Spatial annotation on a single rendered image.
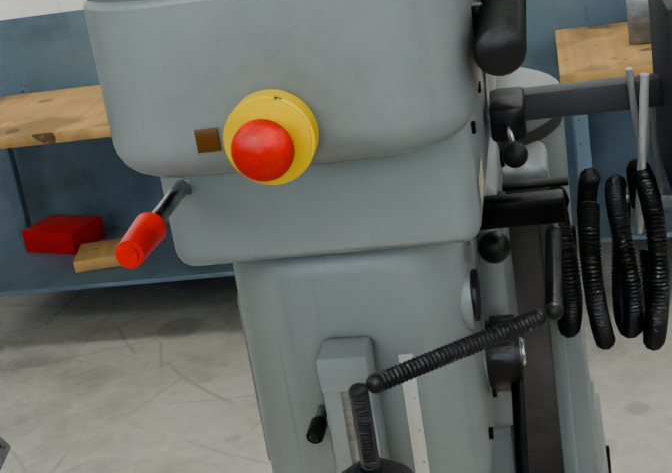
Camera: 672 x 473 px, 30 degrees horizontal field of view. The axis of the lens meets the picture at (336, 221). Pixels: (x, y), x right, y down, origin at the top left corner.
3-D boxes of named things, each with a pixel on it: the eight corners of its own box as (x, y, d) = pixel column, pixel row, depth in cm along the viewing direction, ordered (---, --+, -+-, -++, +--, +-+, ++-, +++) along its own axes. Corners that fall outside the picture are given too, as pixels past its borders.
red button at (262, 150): (295, 183, 78) (285, 121, 77) (233, 189, 79) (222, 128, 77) (304, 166, 81) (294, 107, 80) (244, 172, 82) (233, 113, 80)
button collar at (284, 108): (321, 181, 81) (306, 91, 79) (231, 190, 82) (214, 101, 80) (325, 171, 83) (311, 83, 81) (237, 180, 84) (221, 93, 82)
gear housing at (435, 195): (487, 246, 93) (472, 116, 90) (173, 274, 97) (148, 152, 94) (496, 121, 124) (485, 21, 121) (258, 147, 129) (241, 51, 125)
